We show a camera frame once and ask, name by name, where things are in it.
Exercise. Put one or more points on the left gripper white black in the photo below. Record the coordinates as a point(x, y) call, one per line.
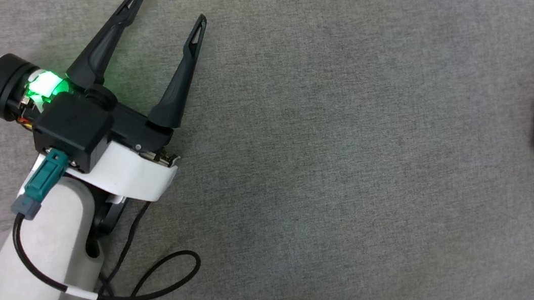
point(137, 170)

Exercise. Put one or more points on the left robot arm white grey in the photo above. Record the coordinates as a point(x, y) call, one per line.
point(51, 246)

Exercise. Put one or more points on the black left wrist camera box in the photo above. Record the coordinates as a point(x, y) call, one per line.
point(73, 129)

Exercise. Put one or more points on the teal left camera connector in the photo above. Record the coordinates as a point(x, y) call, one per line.
point(44, 184)

